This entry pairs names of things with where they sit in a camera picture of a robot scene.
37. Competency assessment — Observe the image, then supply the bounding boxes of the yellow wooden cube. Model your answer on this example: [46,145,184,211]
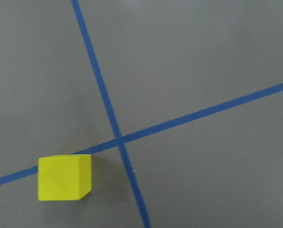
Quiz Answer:
[38,154,92,201]

